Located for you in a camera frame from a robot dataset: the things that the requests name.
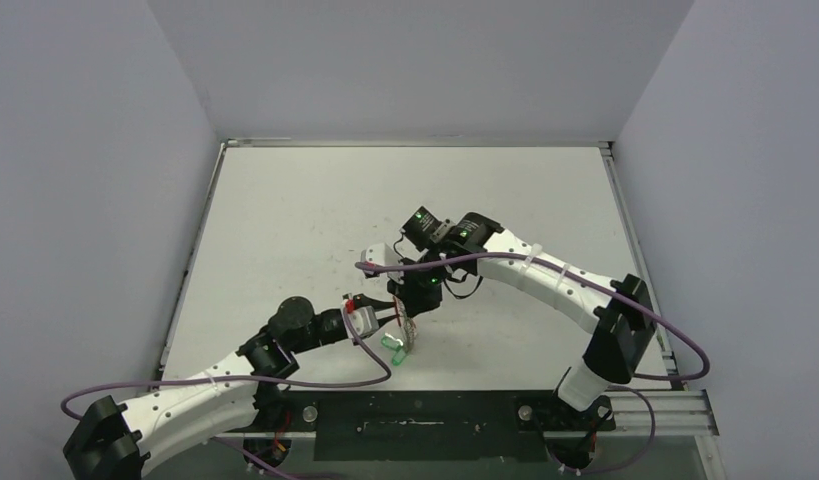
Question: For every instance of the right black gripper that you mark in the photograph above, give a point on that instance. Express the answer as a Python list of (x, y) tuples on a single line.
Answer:
[(414, 298)]

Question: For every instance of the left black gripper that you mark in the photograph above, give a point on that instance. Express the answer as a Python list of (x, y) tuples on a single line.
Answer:
[(376, 305)]

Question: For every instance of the metal keyring with red handle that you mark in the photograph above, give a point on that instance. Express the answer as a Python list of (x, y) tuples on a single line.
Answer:
[(407, 326)]

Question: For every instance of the key with green tag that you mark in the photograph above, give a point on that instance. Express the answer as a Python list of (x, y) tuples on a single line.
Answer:
[(391, 342), (398, 357)]

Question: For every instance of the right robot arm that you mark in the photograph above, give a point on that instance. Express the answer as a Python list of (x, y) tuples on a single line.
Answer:
[(616, 314)]

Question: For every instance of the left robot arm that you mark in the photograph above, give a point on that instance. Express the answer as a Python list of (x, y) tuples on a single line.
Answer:
[(128, 439)]

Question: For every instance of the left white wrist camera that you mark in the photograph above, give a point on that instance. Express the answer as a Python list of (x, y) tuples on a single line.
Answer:
[(359, 317)]

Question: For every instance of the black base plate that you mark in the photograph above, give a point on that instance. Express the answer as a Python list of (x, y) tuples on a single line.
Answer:
[(415, 443)]

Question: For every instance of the aluminium front rail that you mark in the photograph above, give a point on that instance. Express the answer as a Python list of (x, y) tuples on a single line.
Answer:
[(669, 413)]

